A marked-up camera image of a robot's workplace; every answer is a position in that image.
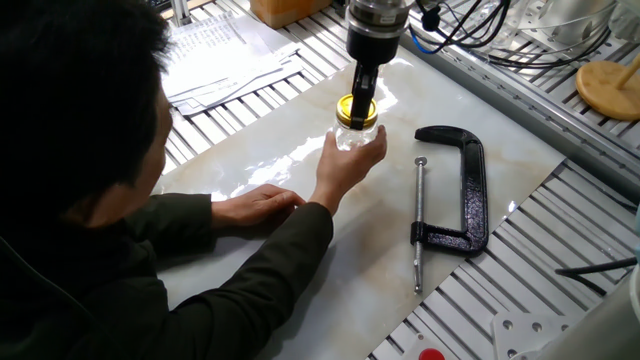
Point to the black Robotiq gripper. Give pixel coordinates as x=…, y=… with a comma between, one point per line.
x=374, y=46

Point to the gold metal jar lid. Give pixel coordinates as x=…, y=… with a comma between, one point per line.
x=343, y=111

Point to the right forearm dark sleeve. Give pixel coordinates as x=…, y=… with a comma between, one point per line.
x=260, y=285

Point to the left forearm dark sleeve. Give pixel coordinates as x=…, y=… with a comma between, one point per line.
x=180, y=225

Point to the person's right hand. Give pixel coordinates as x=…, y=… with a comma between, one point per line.
x=345, y=170

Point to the person's left hand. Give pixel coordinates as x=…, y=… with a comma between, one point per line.
x=255, y=207

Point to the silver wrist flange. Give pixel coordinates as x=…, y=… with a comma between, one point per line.
x=377, y=15

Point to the wooden block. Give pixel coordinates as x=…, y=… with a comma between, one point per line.
x=280, y=12

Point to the marble pattern board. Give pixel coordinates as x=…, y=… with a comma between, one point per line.
x=380, y=225

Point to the white printed paper stack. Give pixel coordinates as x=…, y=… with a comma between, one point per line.
x=225, y=60

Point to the black C-clamp steel screw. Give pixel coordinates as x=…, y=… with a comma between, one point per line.
x=472, y=200

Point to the clear plastic container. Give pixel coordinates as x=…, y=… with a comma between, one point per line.
x=565, y=20

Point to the black keyboard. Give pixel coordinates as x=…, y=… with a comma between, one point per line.
x=160, y=4

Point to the wooden round stand with dowel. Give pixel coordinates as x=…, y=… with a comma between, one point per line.
x=605, y=95

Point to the white button box red button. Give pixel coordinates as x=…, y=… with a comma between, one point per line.
x=431, y=355

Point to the white perforated mounting plate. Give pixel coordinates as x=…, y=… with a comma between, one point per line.
x=525, y=335

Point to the person's head black hair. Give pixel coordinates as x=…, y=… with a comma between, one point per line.
x=75, y=100

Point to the person's torso dark jacket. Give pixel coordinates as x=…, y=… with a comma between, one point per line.
x=50, y=310

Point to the grey aluminium rail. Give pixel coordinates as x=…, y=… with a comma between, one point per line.
x=500, y=92

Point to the silver metal post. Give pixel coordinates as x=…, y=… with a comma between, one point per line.
x=181, y=12

